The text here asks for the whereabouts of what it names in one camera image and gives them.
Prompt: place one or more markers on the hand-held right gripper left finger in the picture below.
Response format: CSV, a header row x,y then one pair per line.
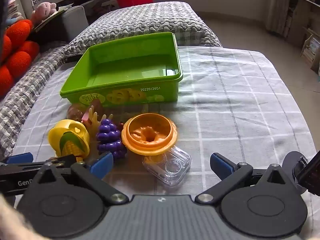
x,y
102,166

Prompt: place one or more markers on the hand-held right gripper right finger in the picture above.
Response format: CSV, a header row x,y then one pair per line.
x,y
220,166

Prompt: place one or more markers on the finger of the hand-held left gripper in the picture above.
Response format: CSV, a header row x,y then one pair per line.
x,y
20,158
62,160

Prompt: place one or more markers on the toy corn cob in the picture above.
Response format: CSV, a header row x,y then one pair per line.
x,y
72,145

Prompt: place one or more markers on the purple toy grapes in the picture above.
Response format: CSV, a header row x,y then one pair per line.
x,y
110,135

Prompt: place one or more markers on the yellow toy cup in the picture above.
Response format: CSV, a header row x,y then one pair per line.
x,y
62,126

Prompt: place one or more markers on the clear plastic case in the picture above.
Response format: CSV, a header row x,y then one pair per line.
x,y
175,166

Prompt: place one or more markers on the orange plastic toy mould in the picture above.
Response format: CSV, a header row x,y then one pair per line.
x,y
150,135

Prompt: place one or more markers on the green plastic box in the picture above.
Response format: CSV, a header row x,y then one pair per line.
x,y
125,65

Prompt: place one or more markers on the beige fuzzy sleeve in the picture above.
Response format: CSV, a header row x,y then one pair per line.
x,y
12,220

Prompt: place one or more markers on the small red toy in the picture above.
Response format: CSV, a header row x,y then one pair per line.
x,y
120,126

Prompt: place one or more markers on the beige toy coral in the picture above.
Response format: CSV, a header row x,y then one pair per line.
x,y
93,120

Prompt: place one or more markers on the small pink toy piece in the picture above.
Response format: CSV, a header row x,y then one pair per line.
x,y
85,118

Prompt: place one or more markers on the grey checked sheet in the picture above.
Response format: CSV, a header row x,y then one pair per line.
x,y
237,105

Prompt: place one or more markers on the orange plush cushion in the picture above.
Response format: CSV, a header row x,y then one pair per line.
x,y
17,62

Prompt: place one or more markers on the blue plush toy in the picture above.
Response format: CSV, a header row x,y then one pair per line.
x,y
13,20

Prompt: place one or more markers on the grey cushion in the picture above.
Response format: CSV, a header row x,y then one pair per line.
x,y
75,22

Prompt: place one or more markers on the open book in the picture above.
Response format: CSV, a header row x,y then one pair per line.
x,y
53,15

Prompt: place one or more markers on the stack of books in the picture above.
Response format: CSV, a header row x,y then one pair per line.
x,y
13,8

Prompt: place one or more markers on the pink plush toy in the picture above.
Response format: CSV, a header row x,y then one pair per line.
x,y
43,10

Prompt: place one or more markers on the grey quilted blanket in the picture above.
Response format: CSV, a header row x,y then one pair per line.
x,y
150,20

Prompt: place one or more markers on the grey curtain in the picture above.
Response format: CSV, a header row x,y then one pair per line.
x,y
277,5

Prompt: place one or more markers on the storage shelf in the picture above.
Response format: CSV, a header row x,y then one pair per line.
x,y
307,17

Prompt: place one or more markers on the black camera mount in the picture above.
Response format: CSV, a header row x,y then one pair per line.
x,y
307,172

